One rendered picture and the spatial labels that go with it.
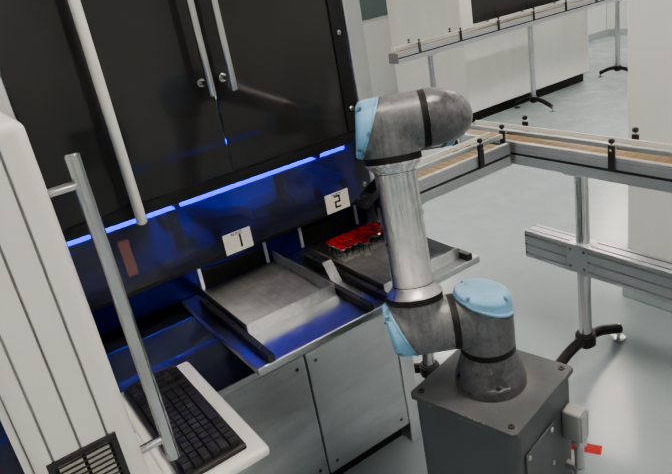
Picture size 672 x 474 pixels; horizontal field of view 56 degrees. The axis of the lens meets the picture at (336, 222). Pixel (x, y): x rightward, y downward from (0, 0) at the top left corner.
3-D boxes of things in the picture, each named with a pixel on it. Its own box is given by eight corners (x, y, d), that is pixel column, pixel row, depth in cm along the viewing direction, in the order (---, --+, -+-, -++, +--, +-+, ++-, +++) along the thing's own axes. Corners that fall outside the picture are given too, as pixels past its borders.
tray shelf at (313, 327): (182, 306, 181) (181, 301, 180) (375, 223, 214) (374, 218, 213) (259, 376, 142) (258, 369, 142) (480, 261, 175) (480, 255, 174)
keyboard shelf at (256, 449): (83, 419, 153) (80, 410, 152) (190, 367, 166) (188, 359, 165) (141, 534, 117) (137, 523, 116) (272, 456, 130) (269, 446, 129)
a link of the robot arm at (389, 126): (465, 358, 128) (425, 86, 119) (392, 369, 129) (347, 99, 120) (455, 337, 140) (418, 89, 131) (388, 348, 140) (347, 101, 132)
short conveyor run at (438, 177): (377, 225, 216) (370, 182, 210) (351, 216, 228) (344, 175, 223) (514, 165, 248) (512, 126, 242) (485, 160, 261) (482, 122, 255)
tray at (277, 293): (197, 294, 182) (194, 283, 181) (274, 260, 195) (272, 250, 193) (249, 337, 155) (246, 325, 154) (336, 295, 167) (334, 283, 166)
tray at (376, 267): (315, 260, 190) (313, 250, 188) (383, 230, 202) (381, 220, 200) (385, 296, 162) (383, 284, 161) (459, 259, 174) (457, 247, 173)
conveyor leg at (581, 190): (569, 346, 262) (562, 171, 234) (583, 337, 266) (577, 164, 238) (588, 355, 255) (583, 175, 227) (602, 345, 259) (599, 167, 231)
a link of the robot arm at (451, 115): (482, 73, 120) (447, 111, 169) (424, 83, 120) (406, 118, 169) (491, 133, 120) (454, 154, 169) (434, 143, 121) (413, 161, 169)
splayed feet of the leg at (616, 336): (538, 384, 255) (536, 355, 250) (614, 332, 278) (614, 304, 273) (555, 393, 248) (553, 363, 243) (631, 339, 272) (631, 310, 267)
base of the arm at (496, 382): (539, 371, 138) (537, 333, 135) (504, 411, 129) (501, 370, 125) (479, 352, 148) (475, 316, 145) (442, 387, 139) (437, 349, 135)
